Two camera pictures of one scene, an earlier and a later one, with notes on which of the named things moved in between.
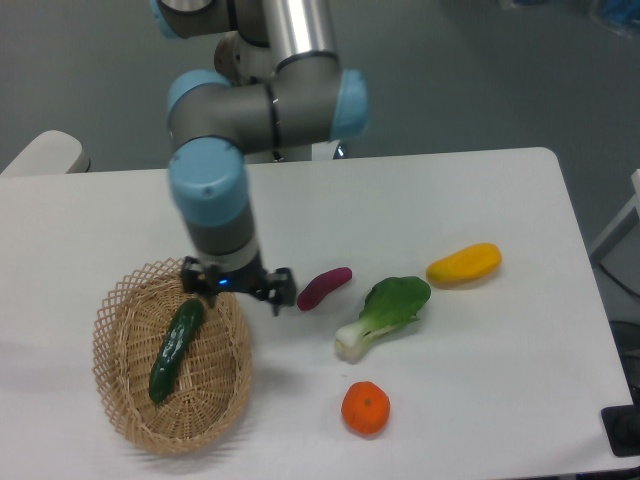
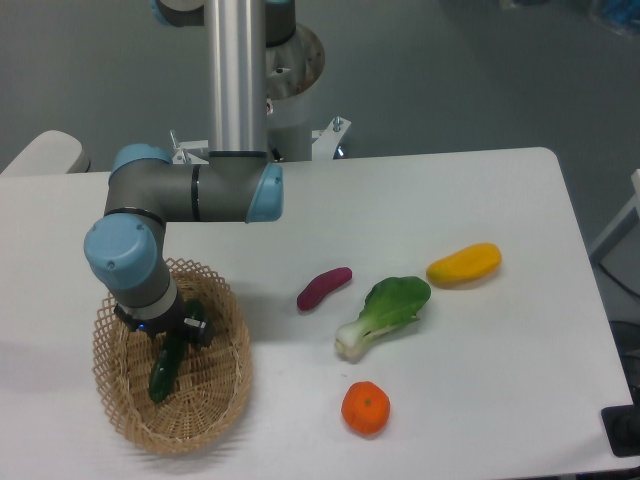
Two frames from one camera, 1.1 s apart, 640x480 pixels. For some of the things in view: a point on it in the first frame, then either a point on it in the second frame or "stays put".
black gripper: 247,279 -> 196,331
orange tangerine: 366,408 stays put
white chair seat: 51,153 stays put
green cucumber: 186,327 stays put
